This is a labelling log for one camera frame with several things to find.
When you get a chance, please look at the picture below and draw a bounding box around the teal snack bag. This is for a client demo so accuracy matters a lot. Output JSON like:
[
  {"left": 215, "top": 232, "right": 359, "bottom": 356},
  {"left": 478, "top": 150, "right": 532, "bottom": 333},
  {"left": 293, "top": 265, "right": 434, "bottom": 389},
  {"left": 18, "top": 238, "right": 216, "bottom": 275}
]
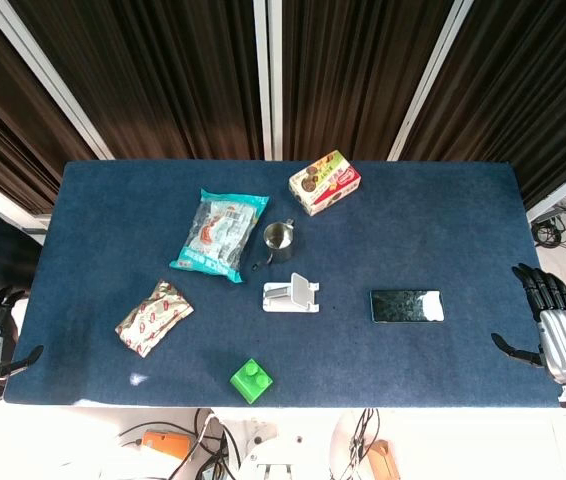
[{"left": 169, "top": 188, "right": 270, "bottom": 285}]

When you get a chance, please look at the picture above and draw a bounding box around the blue table cloth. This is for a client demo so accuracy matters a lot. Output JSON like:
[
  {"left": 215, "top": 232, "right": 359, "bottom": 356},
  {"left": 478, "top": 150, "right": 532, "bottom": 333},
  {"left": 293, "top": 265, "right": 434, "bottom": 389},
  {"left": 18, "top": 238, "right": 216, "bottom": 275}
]
[{"left": 3, "top": 159, "right": 566, "bottom": 409}]

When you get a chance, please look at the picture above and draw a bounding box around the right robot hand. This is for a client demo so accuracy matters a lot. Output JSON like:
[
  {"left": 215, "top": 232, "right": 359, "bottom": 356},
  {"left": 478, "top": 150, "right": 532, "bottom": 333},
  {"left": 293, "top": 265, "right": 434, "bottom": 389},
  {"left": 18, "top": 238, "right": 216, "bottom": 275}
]
[{"left": 491, "top": 262, "right": 566, "bottom": 386}]

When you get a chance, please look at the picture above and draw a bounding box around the white phone stand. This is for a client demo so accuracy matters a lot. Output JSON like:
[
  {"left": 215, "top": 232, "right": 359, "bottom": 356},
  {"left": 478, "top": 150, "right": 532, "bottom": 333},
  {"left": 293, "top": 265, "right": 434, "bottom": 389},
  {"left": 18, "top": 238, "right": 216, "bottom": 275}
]
[{"left": 262, "top": 272, "right": 322, "bottom": 314}]

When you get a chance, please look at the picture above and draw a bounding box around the black smartphone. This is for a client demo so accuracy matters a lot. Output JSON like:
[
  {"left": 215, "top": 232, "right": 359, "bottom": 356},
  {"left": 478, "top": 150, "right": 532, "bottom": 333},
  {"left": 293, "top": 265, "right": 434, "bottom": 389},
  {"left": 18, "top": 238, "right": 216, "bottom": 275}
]
[{"left": 369, "top": 288, "right": 447, "bottom": 324}]

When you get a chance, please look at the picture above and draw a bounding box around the gold red snack packet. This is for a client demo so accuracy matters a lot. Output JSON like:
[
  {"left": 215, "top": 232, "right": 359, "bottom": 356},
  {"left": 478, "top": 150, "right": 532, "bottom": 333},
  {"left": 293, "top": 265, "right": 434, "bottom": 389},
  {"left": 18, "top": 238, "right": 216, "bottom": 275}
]
[{"left": 114, "top": 279, "right": 195, "bottom": 359}]

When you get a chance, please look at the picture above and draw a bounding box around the green toy block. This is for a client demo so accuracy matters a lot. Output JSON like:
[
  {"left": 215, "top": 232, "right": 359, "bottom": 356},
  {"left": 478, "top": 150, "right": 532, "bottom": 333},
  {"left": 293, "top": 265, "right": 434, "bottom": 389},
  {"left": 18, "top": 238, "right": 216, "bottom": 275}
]
[{"left": 229, "top": 357, "right": 274, "bottom": 405}]

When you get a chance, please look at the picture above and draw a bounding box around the small steel pitcher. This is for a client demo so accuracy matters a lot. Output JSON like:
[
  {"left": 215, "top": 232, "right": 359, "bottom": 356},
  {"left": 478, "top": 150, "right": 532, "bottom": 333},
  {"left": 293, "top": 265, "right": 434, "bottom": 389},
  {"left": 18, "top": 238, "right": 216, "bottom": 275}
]
[{"left": 252, "top": 218, "right": 296, "bottom": 272}]

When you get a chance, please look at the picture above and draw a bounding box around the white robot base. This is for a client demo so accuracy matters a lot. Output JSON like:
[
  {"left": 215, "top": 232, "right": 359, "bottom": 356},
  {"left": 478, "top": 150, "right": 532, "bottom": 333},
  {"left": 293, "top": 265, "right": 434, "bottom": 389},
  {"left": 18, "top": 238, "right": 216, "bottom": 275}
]
[{"left": 236, "top": 435, "right": 334, "bottom": 480}]

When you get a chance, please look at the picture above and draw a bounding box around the cookie box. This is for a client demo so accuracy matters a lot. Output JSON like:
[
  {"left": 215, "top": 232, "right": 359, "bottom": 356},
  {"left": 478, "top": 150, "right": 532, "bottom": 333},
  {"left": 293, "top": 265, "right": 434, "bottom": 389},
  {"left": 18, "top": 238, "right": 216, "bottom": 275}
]
[{"left": 288, "top": 149, "right": 363, "bottom": 217}]

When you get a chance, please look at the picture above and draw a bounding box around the orange device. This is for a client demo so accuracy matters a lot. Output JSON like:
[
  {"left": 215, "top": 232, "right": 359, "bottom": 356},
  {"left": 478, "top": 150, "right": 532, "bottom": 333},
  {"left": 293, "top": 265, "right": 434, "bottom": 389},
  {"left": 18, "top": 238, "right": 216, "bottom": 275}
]
[{"left": 141, "top": 429, "right": 195, "bottom": 461}]

